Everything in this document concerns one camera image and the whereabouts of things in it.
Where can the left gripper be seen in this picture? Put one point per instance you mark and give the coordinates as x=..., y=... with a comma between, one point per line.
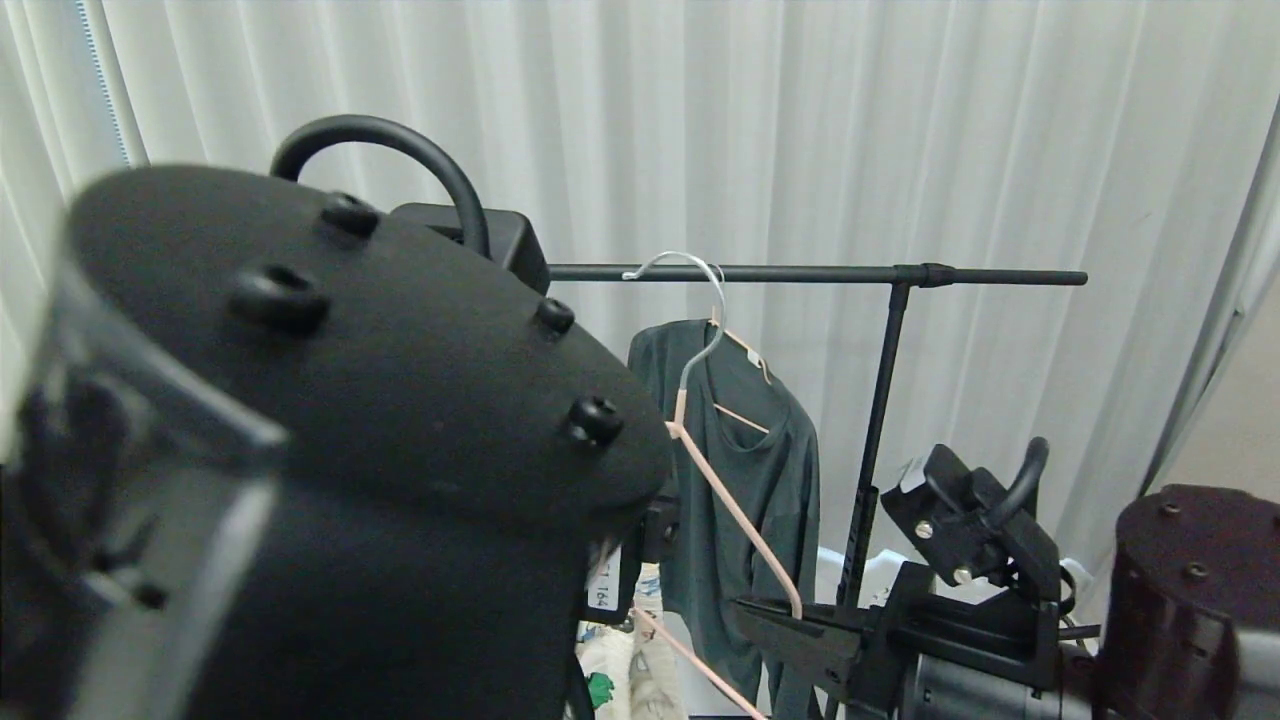
x=625, y=580

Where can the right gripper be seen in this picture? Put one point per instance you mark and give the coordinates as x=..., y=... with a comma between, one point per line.
x=960, y=690

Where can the dark grey sleeveless shirt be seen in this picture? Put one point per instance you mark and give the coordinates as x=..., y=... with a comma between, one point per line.
x=720, y=560

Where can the cream printed garment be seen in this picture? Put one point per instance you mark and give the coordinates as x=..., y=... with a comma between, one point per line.
x=650, y=680

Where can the pink clothes hanger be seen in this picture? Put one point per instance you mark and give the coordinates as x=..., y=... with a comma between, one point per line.
x=740, y=520
x=745, y=418

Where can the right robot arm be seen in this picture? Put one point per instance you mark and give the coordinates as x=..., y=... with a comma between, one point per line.
x=1190, y=600

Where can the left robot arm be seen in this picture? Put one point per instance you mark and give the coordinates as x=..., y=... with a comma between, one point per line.
x=350, y=450

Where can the black clothes rack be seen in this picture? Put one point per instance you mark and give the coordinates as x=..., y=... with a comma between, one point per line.
x=800, y=273

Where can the white curtain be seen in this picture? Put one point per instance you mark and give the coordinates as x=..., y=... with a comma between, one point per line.
x=900, y=130

